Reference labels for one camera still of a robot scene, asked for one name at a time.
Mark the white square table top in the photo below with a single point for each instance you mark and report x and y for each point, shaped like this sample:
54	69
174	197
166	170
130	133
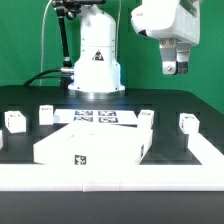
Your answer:
82	143

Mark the white sheet with AprilTags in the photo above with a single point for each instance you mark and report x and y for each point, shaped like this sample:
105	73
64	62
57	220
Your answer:
122	117

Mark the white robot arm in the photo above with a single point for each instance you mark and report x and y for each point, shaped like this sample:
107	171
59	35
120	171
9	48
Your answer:
97	74

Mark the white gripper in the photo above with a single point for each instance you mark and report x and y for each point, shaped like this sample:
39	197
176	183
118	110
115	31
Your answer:
167	20

